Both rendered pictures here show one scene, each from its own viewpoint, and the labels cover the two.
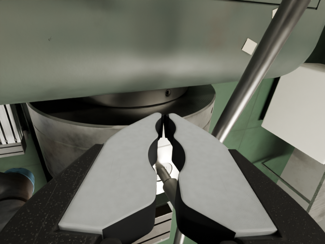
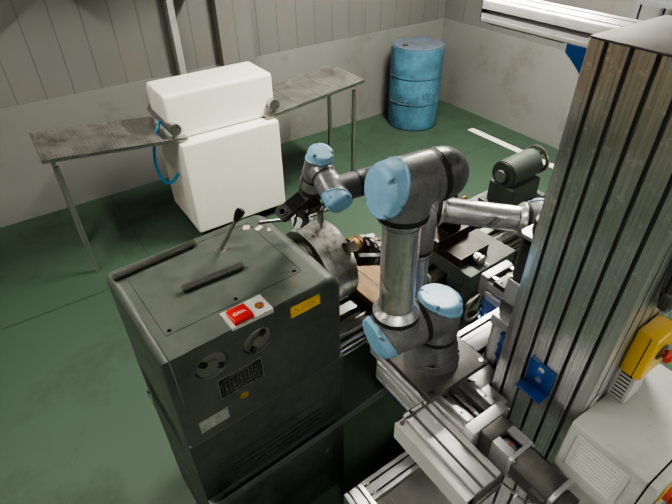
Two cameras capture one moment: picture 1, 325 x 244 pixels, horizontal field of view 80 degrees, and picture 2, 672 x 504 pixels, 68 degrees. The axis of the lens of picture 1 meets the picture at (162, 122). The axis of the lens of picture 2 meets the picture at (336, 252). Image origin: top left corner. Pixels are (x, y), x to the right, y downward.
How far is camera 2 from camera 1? 1.55 m
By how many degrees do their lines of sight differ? 18
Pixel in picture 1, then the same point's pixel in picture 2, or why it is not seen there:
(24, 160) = not seen: hidden behind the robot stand
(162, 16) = (278, 245)
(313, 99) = (221, 179)
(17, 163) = not seen: hidden behind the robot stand
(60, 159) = (339, 258)
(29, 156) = not seen: hidden behind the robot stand
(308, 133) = (258, 155)
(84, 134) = (321, 251)
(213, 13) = (270, 239)
